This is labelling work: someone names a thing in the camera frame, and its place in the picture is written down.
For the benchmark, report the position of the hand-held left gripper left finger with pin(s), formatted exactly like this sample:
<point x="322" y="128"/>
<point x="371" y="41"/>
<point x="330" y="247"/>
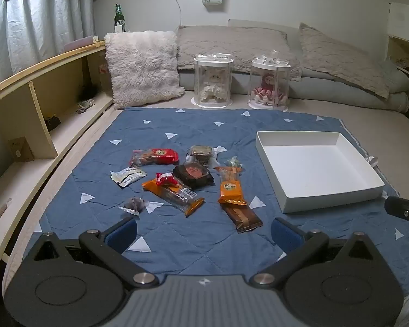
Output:
<point x="124" y="233"/>

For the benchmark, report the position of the long orange clear snack packet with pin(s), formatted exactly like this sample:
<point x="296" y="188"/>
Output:
<point x="177" y="197"/>

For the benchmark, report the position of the white shallow cardboard box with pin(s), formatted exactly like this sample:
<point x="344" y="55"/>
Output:
<point x="317" y="167"/>

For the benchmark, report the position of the green glass bottle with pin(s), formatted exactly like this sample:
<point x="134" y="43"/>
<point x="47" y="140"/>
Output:
<point x="118" y="15"/>

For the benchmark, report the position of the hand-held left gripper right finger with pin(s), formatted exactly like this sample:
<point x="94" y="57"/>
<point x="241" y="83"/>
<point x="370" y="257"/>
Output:
<point x="284" y="235"/>

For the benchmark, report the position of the blue quilted triangle-print mat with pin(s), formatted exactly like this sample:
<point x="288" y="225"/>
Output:
<point x="204" y="245"/>

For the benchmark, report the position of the orange labelled snack packet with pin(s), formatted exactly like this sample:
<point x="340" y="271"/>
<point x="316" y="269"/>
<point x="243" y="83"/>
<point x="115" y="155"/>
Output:
<point x="231" y="189"/>

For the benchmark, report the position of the wide grey quilted pillow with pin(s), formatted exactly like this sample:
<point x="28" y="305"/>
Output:
<point x="231" y="46"/>

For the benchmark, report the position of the red cookie packet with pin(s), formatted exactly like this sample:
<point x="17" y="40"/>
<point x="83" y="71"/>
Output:
<point x="156" y="156"/>

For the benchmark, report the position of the pink flat object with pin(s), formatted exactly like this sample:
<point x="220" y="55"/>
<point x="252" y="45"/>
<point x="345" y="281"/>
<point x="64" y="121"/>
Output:
<point x="80" y="43"/>

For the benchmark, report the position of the clear packet of brown squares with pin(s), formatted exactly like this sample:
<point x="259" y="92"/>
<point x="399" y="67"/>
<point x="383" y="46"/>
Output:
<point x="201" y="153"/>

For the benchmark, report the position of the small dark object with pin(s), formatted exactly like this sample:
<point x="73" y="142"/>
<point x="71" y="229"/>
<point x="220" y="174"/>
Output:
<point x="53" y="122"/>

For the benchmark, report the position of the curved wooden shelf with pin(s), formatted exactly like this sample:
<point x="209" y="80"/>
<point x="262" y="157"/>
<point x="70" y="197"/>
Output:
<point x="20" y="109"/>

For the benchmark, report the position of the green wrapped candy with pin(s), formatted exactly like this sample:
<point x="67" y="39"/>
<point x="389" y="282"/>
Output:
<point x="233" y="162"/>

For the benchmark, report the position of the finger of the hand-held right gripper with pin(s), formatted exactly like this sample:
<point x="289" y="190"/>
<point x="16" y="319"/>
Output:
<point x="400" y="207"/>

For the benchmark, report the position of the clear case with red doll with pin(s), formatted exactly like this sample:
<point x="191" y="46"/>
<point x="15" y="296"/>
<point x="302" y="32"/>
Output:
<point x="268" y="83"/>

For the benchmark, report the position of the clear case with white doll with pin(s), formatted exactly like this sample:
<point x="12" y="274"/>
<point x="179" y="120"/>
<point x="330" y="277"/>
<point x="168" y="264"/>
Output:
<point x="213" y="78"/>

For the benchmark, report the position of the small dark wrapped candy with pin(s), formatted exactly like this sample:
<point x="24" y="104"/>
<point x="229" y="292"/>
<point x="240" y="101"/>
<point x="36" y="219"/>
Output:
<point x="134" y="206"/>

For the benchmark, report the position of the small white snack packet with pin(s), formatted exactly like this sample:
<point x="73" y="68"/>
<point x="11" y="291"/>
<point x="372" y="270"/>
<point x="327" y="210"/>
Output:
<point x="127" y="176"/>

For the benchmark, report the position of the brown snack bar packet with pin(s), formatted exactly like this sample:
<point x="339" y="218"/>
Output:
<point x="242" y="218"/>

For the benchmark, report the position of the small cardboard box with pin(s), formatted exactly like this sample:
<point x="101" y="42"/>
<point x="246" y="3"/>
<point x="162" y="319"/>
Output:
<point x="20" y="150"/>

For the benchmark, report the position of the fluffy cream pillow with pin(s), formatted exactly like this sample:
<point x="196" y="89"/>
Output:
<point x="143" y="68"/>

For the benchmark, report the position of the small red candy packet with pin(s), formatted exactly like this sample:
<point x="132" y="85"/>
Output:
<point x="165" y="179"/>

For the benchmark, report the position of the pale blue curtain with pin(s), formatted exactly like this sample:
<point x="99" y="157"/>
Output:
<point x="34" y="30"/>

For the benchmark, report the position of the dark round cake packet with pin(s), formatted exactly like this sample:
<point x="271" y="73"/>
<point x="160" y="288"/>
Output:
<point x="194" y="175"/>

